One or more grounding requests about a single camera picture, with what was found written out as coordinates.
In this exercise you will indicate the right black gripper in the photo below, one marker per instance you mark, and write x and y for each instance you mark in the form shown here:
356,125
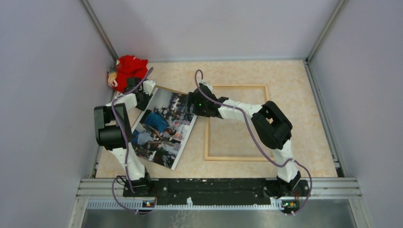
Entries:
192,99

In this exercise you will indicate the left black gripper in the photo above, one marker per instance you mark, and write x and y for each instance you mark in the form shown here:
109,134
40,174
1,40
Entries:
142,107

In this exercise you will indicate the wooden picture frame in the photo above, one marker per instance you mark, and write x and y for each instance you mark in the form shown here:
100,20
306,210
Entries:
228,140

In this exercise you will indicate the printed photo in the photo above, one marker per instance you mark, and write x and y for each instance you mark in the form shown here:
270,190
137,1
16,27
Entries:
162,130

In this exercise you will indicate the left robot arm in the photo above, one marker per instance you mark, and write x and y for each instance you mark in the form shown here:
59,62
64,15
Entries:
113,132

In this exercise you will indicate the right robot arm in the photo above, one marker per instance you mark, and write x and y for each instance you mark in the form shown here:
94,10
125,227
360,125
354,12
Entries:
268,127

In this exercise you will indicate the red crumpled cloth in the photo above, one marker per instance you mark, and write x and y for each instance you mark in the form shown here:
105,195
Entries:
125,67

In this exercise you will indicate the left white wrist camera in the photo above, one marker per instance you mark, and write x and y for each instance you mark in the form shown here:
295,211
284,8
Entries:
148,86

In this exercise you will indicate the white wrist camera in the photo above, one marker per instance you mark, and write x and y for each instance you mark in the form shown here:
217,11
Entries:
148,86
206,88

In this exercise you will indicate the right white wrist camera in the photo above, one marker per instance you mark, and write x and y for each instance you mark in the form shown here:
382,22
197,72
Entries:
206,88

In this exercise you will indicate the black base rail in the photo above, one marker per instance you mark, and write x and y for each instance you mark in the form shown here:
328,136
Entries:
216,192

